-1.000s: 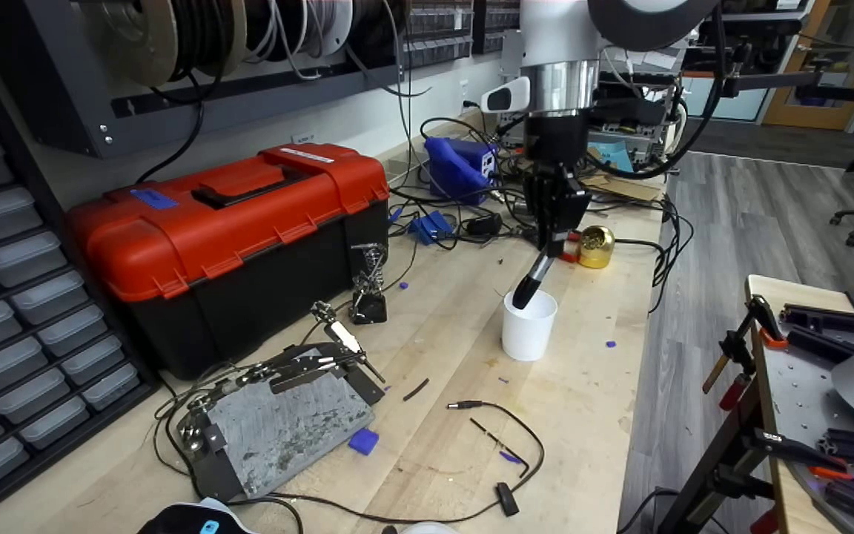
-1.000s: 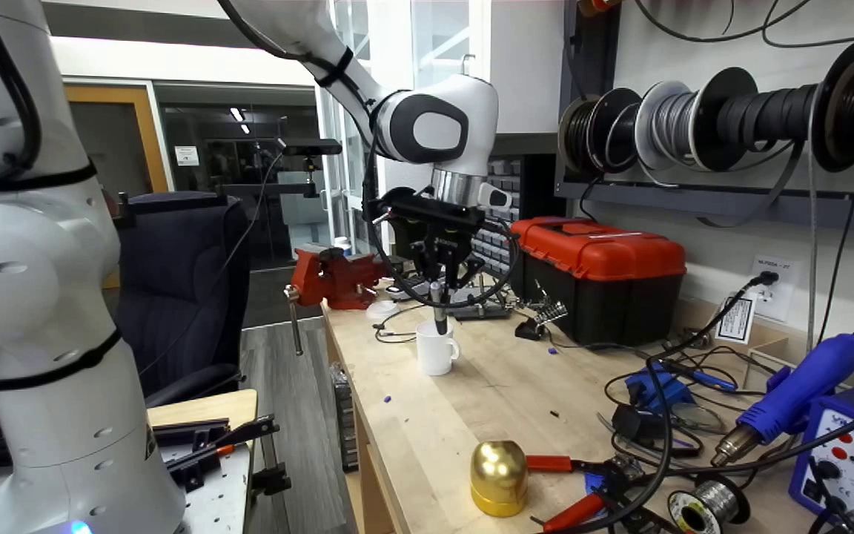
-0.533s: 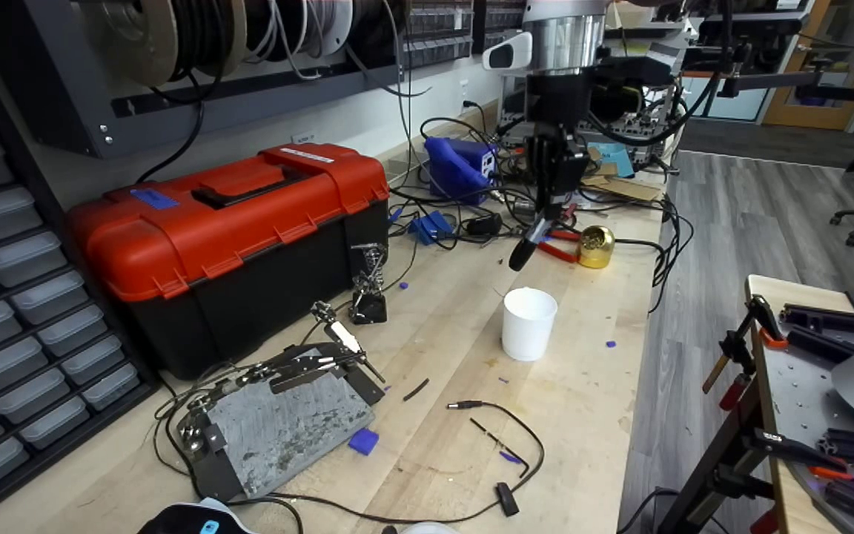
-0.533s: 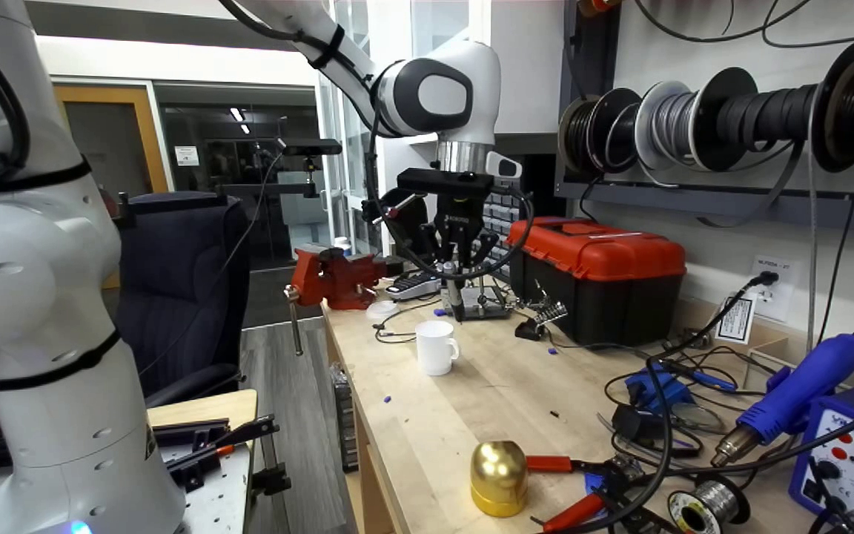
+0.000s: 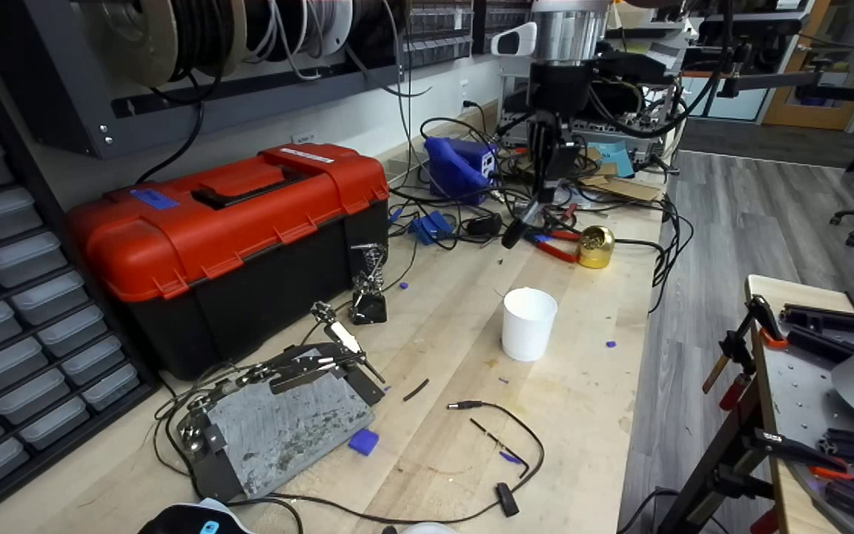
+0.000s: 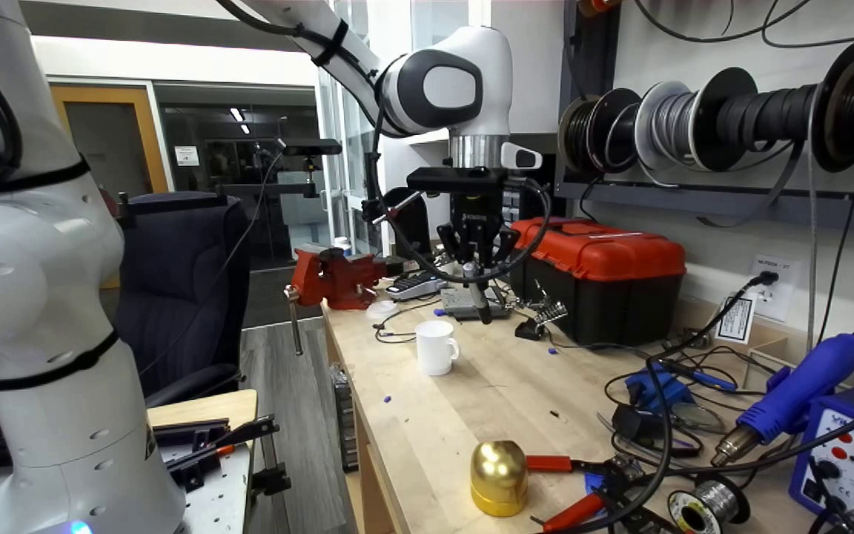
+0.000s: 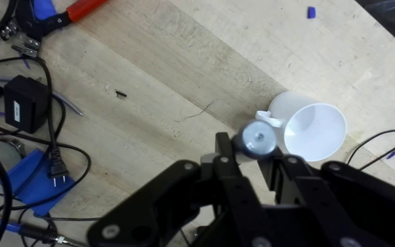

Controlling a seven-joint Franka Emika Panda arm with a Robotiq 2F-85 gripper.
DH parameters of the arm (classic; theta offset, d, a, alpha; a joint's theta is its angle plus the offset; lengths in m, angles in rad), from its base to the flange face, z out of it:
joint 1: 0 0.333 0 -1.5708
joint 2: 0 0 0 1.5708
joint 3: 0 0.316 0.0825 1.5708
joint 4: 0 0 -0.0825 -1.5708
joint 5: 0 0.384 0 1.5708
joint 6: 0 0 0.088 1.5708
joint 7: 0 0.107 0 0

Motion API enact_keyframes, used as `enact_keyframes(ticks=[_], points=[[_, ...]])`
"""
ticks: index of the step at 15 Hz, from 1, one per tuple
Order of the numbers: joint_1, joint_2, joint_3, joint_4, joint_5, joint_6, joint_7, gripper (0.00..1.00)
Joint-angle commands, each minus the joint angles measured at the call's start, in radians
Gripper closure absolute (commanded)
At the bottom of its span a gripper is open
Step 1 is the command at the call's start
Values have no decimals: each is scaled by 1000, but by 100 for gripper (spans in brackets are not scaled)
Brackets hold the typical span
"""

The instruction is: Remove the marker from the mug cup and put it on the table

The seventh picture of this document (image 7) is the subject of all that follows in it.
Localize black power adapter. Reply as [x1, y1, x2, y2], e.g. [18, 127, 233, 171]
[0, 74, 53, 136]

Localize black two prong power cord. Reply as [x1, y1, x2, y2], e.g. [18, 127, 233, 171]
[0, 53, 93, 222]

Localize blue black test lead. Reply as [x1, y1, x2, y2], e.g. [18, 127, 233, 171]
[0, 214, 73, 247]

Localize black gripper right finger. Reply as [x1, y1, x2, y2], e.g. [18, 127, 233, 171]
[258, 152, 395, 247]

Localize blue flat pad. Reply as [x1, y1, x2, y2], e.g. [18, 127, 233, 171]
[5, 147, 77, 218]

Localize red handled pliers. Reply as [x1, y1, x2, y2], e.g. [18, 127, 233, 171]
[11, 0, 110, 44]

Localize small purple plastic piece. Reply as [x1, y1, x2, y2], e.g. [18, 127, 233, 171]
[306, 4, 318, 20]

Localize thin black cable with plug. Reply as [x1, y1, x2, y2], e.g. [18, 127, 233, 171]
[344, 127, 395, 171]

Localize white mug cup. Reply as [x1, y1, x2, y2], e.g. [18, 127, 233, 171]
[254, 89, 350, 164]

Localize blue handled cutter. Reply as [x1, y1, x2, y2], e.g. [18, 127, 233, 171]
[30, 0, 59, 22]

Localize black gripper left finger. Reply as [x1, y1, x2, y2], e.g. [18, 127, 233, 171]
[86, 131, 273, 247]

